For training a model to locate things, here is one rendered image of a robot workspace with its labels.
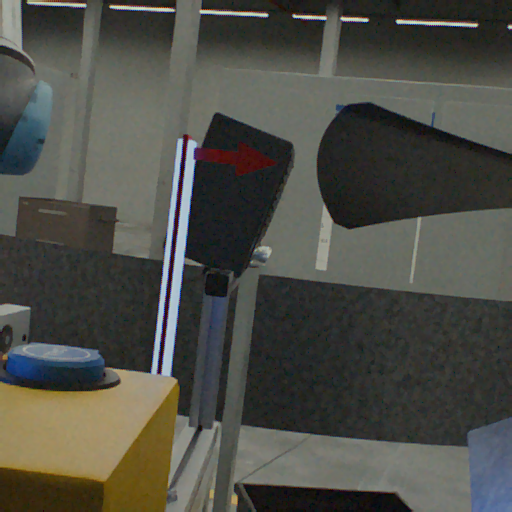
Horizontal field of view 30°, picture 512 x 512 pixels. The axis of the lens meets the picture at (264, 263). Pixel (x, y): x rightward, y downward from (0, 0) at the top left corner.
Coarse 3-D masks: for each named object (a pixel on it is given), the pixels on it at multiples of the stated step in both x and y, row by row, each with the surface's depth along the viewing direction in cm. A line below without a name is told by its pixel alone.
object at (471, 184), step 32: (352, 128) 58; (384, 128) 57; (416, 128) 55; (320, 160) 65; (352, 160) 64; (384, 160) 63; (416, 160) 61; (448, 160) 60; (480, 160) 58; (320, 192) 71; (352, 192) 70; (384, 192) 69; (416, 192) 69; (448, 192) 68; (480, 192) 67; (352, 224) 76
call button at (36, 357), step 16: (16, 352) 39; (32, 352) 40; (48, 352) 40; (64, 352) 40; (80, 352) 41; (96, 352) 41; (16, 368) 39; (32, 368) 38; (48, 368) 38; (64, 368) 38; (80, 368) 39; (96, 368) 40
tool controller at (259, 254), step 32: (224, 128) 121; (256, 128) 121; (288, 160) 122; (192, 192) 122; (224, 192) 122; (256, 192) 121; (192, 224) 122; (224, 224) 122; (256, 224) 122; (192, 256) 122; (224, 256) 122; (256, 256) 125
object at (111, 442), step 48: (0, 384) 38; (48, 384) 38; (96, 384) 39; (144, 384) 41; (0, 432) 31; (48, 432) 32; (96, 432) 32; (144, 432) 34; (0, 480) 28; (48, 480) 28; (96, 480) 28; (144, 480) 35
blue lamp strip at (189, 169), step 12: (192, 144) 63; (192, 156) 64; (192, 168) 65; (192, 180) 65; (180, 216) 64; (180, 228) 64; (180, 240) 64; (180, 252) 64; (180, 264) 65; (180, 276) 66; (168, 324) 64; (168, 336) 64; (168, 348) 64; (168, 360) 65; (168, 372) 65
